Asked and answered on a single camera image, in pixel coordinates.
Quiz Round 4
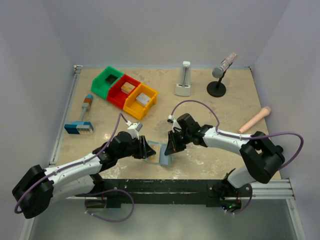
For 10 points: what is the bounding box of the green card holder wallet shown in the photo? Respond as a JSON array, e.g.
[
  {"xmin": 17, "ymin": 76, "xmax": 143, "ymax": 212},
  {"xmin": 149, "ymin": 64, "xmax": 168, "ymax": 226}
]
[{"xmin": 144, "ymin": 141, "xmax": 173, "ymax": 167}]

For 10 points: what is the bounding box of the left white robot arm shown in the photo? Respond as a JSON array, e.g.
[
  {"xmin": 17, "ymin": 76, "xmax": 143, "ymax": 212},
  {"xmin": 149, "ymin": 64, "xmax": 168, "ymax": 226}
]
[{"xmin": 12, "ymin": 131, "xmax": 156, "ymax": 219}]

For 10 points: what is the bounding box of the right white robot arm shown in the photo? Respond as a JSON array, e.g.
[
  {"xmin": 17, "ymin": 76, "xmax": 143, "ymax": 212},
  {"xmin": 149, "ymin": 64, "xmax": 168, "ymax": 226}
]
[{"xmin": 164, "ymin": 113, "xmax": 285, "ymax": 199}]

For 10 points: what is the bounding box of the card stack in yellow bin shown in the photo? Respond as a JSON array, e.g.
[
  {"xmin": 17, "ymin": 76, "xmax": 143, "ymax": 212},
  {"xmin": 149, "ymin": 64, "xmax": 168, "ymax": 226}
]
[{"xmin": 135, "ymin": 92, "xmax": 151, "ymax": 107}]

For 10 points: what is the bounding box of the card stack in red bin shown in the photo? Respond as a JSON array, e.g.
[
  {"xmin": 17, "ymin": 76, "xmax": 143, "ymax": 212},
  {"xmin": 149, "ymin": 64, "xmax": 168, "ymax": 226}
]
[{"xmin": 121, "ymin": 82, "xmax": 136, "ymax": 95}]

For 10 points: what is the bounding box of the yellow plastic bin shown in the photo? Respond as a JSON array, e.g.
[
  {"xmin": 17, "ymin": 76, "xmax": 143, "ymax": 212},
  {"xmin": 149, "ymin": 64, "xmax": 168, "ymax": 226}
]
[{"xmin": 123, "ymin": 83, "xmax": 158, "ymax": 120}]

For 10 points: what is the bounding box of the white metronome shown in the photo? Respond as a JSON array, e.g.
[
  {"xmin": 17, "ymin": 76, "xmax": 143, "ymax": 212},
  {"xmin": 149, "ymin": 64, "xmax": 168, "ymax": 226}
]
[{"xmin": 174, "ymin": 61, "xmax": 192, "ymax": 97}]

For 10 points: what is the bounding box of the black microphone stand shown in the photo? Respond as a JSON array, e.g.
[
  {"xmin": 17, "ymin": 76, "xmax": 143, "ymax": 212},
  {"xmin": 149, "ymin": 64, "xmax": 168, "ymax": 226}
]
[{"xmin": 206, "ymin": 66, "xmax": 226, "ymax": 98}]

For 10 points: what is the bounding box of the red plastic bin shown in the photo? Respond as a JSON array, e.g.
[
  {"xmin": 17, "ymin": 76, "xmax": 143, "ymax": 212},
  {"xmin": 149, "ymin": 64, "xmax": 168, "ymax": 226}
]
[{"xmin": 107, "ymin": 74, "xmax": 141, "ymax": 110}]

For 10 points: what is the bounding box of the toy block hammer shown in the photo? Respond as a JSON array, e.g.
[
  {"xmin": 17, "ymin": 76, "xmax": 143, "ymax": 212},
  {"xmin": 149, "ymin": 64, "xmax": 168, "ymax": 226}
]
[{"xmin": 64, "ymin": 94, "xmax": 94, "ymax": 135}]

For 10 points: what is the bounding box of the black item in green bin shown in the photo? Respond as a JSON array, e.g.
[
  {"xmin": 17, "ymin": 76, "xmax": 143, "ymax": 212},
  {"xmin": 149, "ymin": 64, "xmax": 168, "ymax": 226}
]
[{"xmin": 105, "ymin": 74, "xmax": 118, "ymax": 85}]

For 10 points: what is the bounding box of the grey glitter microphone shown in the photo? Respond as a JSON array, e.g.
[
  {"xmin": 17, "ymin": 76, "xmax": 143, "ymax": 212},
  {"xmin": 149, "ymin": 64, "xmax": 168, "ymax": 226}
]
[{"xmin": 212, "ymin": 52, "xmax": 238, "ymax": 79}]

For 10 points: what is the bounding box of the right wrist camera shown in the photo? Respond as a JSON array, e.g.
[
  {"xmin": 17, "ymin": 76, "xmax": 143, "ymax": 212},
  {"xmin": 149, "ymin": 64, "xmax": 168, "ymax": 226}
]
[{"xmin": 167, "ymin": 114, "xmax": 182, "ymax": 133}]

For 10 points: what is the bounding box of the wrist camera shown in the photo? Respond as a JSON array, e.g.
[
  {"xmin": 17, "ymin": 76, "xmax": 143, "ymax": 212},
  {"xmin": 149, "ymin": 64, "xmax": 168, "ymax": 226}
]
[
  {"xmin": 167, "ymin": 114, "xmax": 182, "ymax": 133},
  {"xmin": 126, "ymin": 121, "xmax": 143, "ymax": 139}
]

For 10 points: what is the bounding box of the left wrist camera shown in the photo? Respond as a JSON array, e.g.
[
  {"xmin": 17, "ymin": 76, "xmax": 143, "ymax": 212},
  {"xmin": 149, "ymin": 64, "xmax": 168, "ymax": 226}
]
[{"xmin": 126, "ymin": 121, "xmax": 143, "ymax": 139}]

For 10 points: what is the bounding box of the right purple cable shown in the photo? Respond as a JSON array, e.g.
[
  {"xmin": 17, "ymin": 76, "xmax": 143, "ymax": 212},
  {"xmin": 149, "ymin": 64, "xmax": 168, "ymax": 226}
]
[{"xmin": 171, "ymin": 99, "xmax": 305, "ymax": 216}]

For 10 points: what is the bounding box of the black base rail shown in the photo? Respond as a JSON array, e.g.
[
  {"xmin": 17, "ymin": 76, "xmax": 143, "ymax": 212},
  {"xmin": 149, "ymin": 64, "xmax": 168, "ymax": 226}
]
[{"xmin": 74, "ymin": 178, "xmax": 247, "ymax": 208}]

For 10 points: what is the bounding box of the aluminium frame rail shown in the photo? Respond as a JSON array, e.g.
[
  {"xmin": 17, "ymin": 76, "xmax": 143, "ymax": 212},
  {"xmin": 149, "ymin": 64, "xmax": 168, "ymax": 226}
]
[{"xmin": 19, "ymin": 65, "xmax": 83, "ymax": 240}]

